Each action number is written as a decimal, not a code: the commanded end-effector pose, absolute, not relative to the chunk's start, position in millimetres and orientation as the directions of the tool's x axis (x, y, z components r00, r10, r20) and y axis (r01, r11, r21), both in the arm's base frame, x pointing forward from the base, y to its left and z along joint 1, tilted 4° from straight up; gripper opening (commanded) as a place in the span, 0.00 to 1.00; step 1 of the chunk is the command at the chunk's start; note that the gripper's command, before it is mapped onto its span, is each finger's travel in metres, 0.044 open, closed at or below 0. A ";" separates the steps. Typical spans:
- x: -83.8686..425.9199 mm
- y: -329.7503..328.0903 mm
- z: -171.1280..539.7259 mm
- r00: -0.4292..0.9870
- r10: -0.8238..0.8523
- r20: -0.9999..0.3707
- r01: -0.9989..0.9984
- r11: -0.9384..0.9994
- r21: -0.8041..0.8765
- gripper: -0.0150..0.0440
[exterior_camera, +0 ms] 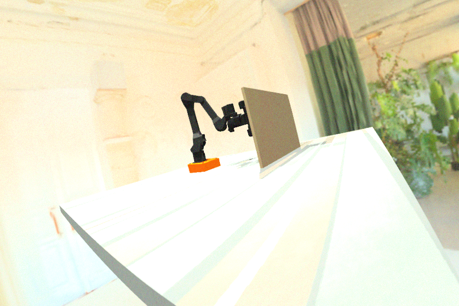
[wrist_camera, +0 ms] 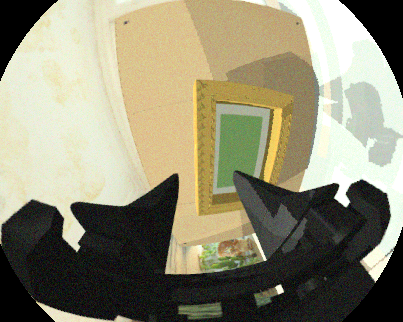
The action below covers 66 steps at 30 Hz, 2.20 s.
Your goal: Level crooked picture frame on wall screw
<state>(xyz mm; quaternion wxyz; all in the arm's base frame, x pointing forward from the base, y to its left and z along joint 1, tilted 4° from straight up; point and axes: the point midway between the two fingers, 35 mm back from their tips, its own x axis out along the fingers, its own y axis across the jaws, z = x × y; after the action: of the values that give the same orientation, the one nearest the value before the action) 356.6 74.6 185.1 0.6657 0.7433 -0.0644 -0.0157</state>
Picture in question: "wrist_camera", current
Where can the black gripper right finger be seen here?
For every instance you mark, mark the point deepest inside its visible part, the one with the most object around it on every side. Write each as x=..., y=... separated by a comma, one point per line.
x=275, y=212

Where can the gold picture frame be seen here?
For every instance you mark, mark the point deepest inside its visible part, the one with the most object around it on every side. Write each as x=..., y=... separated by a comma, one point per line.
x=236, y=127

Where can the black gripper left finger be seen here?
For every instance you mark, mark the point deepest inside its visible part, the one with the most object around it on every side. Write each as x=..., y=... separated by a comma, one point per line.
x=147, y=221

